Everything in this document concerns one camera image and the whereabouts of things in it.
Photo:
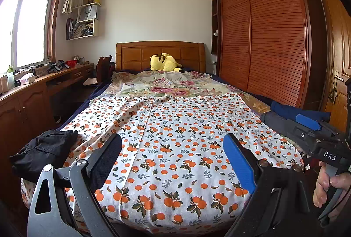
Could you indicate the wooden chair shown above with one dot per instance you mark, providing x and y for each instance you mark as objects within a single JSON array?
[{"x": 102, "y": 67}]

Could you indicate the wooden bed headboard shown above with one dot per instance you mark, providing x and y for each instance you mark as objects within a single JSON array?
[{"x": 131, "y": 56}]

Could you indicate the person's right hand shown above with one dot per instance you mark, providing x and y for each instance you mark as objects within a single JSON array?
[{"x": 320, "y": 187}]

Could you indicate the brown patterned blanket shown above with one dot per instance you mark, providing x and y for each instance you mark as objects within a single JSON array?
[{"x": 257, "y": 104}]

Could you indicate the wooden slatted wardrobe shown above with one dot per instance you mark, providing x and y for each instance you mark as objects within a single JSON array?
[{"x": 274, "y": 39}]

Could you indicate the orange print bed sheet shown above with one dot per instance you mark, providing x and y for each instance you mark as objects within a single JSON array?
[{"x": 178, "y": 143}]

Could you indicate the red basket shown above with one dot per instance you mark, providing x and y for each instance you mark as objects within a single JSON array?
[{"x": 71, "y": 62}]

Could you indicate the white wall shelf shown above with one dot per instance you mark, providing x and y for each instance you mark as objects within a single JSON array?
[{"x": 96, "y": 26}]

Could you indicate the black garment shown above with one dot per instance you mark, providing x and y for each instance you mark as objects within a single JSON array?
[{"x": 41, "y": 149}]

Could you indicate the dark niche shelf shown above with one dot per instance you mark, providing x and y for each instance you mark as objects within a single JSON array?
[{"x": 214, "y": 20}]

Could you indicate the blue suit jacket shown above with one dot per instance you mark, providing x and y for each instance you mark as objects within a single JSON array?
[{"x": 282, "y": 109}]

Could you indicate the dark grey garment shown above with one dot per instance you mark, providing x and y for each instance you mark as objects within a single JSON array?
[{"x": 274, "y": 120}]

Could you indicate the tissue box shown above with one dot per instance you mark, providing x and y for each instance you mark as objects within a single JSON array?
[{"x": 28, "y": 80}]

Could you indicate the yellow plush toy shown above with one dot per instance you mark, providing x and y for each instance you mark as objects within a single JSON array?
[{"x": 161, "y": 61}]

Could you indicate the white paper bag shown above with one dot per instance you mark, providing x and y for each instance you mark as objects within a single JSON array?
[{"x": 87, "y": 12}]

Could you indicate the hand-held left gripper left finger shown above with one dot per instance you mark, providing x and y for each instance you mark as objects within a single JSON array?
[{"x": 105, "y": 160}]

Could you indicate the wooden door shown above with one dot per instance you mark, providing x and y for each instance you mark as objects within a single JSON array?
[{"x": 337, "y": 48}]

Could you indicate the long wooden desk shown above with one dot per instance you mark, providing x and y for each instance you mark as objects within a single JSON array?
[{"x": 24, "y": 111}]

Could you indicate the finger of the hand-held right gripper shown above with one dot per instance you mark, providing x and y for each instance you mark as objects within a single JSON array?
[
  {"x": 303, "y": 134},
  {"x": 308, "y": 122}
]

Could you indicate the black binders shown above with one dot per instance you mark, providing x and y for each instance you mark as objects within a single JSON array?
[{"x": 69, "y": 29}]

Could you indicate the green capped bottle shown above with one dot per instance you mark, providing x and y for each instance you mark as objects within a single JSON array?
[{"x": 11, "y": 78}]

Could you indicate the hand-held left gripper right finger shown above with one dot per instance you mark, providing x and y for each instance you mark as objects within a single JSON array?
[{"x": 238, "y": 163}]

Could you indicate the hanging door ornament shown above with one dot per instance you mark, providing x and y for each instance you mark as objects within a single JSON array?
[{"x": 332, "y": 94}]

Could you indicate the leaning magazines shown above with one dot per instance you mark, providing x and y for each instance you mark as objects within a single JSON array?
[{"x": 83, "y": 30}]

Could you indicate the black desk gadget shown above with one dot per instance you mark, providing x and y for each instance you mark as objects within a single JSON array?
[{"x": 56, "y": 66}]

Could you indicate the window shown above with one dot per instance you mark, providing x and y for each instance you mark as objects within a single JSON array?
[{"x": 30, "y": 28}]

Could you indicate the pale paper sheet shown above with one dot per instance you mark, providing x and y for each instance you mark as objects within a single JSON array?
[{"x": 90, "y": 81}]

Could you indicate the pink floral bed sheet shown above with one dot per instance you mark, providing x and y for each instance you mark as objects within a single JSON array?
[{"x": 164, "y": 83}]

